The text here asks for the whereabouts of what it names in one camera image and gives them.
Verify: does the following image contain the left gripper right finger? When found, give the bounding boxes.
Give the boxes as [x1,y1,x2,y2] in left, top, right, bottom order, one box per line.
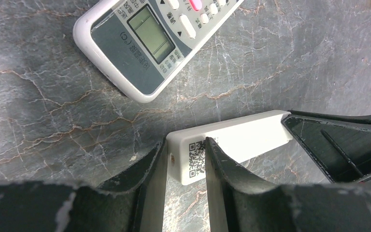
[205,137,371,232]

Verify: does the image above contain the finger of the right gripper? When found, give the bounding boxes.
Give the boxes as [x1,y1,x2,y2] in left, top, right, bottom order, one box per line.
[282,111,371,183]

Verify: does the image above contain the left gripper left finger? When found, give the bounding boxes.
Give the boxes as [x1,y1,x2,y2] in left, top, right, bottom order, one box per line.
[0,140,168,232]

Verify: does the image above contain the long white remote control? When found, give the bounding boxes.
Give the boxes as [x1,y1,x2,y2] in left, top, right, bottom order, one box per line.
[166,110,293,186]

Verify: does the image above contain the short white remote control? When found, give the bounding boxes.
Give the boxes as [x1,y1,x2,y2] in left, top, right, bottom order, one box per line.
[72,0,241,103]

